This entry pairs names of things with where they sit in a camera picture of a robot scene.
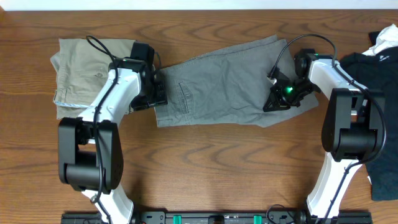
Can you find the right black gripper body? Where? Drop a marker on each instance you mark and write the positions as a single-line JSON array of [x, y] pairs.
[[289, 95]]

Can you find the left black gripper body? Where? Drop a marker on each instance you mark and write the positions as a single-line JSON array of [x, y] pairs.
[[155, 95]]

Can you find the grey shorts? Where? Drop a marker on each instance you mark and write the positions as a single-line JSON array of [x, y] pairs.
[[228, 85]]

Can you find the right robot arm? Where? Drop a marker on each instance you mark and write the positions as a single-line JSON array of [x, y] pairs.
[[353, 133]]

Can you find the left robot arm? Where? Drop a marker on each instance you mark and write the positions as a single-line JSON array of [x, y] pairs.
[[90, 158]]

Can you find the folded khaki shorts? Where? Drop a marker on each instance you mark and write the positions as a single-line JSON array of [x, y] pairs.
[[81, 72]]

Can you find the white garment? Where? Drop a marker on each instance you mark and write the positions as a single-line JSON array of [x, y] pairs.
[[385, 39]]

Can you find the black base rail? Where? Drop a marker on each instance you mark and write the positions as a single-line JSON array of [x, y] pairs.
[[220, 218]]

